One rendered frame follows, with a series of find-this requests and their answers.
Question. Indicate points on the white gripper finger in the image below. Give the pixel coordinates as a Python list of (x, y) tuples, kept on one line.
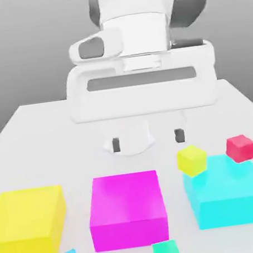
[(179, 135), (116, 145)]

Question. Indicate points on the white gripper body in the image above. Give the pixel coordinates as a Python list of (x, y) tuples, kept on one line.
[(140, 98)]

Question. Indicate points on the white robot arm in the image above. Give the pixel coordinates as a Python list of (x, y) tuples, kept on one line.
[(134, 8)]

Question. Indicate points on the small yellow cube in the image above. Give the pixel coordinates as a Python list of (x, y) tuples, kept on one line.
[(191, 160)]

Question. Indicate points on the small red cube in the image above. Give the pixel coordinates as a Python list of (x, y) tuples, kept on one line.
[(240, 148)]

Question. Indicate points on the large magenta box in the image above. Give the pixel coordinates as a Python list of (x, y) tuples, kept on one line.
[(127, 209)]

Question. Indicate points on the large cyan box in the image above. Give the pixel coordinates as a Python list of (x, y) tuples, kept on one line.
[(230, 198)]

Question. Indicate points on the large yellow box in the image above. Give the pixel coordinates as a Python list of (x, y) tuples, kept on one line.
[(26, 222)]

